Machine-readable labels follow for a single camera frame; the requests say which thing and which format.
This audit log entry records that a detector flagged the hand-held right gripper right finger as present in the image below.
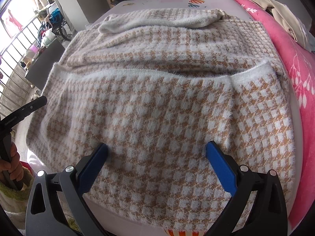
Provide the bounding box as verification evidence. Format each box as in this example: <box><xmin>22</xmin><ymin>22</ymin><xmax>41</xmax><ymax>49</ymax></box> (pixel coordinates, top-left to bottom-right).
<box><xmin>205</xmin><ymin>141</ymin><xmax>288</xmax><ymax>236</ymax></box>

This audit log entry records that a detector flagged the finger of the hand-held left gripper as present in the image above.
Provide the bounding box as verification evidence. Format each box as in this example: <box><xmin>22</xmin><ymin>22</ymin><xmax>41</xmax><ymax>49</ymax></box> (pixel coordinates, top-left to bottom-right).
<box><xmin>13</xmin><ymin>96</ymin><xmax>48</xmax><ymax>121</ymax></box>

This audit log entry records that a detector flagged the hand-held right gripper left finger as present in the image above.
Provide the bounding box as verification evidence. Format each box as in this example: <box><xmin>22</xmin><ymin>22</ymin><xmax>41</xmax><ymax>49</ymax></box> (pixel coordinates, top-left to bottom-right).
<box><xmin>25</xmin><ymin>143</ymin><xmax>109</xmax><ymax>236</ymax></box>

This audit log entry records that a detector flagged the beige white houndstooth coat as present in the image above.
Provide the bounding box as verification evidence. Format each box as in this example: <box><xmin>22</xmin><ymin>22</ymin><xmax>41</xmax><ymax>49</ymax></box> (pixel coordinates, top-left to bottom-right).
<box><xmin>27</xmin><ymin>8</ymin><xmax>296</xmax><ymax>231</ymax></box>

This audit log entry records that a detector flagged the beige clothes pile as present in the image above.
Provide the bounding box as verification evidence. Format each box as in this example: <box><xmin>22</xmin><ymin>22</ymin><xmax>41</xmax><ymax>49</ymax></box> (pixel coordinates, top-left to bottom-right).
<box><xmin>247</xmin><ymin>0</ymin><xmax>313</xmax><ymax>52</ymax></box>

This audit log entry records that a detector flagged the person's left hand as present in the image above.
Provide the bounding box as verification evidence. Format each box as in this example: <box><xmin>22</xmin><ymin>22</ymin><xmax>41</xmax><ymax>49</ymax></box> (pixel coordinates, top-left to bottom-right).
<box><xmin>0</xmin><ymin>145</ymin><xmax>24</xmax><ymax>183</ymax></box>

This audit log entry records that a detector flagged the dark flat board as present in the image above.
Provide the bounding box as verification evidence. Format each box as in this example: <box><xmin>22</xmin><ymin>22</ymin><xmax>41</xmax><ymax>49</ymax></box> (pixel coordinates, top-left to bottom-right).
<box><xmin>25</xmin><ymin>39</ymin><xmax>66</xmax><ymax>89</ymax></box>

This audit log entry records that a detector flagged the metal railing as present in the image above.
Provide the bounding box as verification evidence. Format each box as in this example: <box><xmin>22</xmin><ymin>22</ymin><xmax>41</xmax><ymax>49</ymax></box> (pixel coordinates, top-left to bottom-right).
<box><xmin>0</xmin><ymin>17</ymin><xmax>47</xmax><ymax>118</ymax></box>

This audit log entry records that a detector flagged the white green fluffy clothing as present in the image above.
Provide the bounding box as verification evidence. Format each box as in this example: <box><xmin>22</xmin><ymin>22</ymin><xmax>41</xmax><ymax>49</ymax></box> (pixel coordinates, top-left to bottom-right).
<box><xmin>0</xmin><ymin>170</ymin><xmax>35</xmax><ymax>214</ymax></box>

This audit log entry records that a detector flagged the wheelchair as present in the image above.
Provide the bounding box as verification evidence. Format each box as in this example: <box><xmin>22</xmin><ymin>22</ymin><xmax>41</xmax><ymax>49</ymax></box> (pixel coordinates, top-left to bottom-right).
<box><xmin>53</xmin><ymin>17</ymin><xmax>74</xmax><ymax>41</ymax></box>

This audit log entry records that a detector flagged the red hanging cloth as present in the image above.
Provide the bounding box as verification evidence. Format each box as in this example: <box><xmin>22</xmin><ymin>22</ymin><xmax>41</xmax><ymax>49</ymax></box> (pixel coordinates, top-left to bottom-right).
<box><xmin>6</xmin><ymin>10</ymin><xmax>21</xmax><ymax>27</ymax></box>

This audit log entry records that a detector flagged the blue bag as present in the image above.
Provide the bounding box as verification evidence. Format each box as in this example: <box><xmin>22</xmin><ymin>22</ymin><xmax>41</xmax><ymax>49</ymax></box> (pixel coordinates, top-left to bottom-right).
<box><xmin>50</xmin><ymin>8</ymin><xmax>62</xmax><ymax>21</ymax></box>

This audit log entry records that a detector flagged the pink floral blanket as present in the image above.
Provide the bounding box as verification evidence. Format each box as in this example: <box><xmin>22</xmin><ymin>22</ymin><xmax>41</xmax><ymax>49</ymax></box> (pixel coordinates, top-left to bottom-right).
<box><xmin>231</xmin><ymin>0</ymin><xmax>315</xmax><ymax>229</ymax></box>

